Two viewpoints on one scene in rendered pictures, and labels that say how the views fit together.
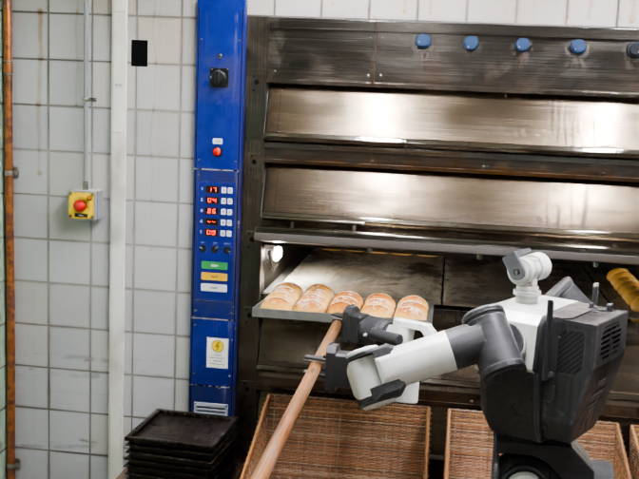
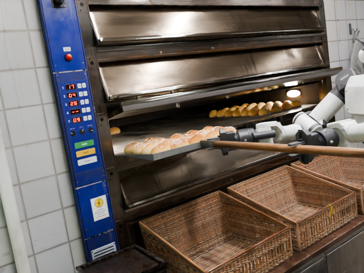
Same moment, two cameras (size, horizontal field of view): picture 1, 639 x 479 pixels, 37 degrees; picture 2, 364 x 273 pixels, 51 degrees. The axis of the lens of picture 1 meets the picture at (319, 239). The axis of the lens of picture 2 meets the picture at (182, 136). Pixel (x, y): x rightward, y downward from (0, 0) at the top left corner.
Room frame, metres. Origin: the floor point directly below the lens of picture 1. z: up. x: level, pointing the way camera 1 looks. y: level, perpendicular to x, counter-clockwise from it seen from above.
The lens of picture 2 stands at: (1.65, 1.21, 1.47)
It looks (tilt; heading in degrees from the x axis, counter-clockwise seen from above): 7 degrees down; 316
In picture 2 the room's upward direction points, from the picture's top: 8 degrees counter-clockwise
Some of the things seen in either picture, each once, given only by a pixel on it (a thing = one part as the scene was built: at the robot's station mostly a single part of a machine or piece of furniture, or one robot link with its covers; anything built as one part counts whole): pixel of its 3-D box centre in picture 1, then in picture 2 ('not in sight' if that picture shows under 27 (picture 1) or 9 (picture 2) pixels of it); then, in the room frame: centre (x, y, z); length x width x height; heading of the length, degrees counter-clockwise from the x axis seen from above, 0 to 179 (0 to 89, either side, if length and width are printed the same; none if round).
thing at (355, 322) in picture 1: (363, 329); (234, 140); (2.72, -0.14, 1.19); 0.12 x 0.10 x 0.13; 47
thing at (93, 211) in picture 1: (85, 203); not in sight; (3.22, 0.79, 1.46); 0.10 x 0.07 x 0.10; 82
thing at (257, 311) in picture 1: (347, 305); (179, 142); (3.03, -0.10, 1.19); 0.55 x 0.36 x 0.03; 82
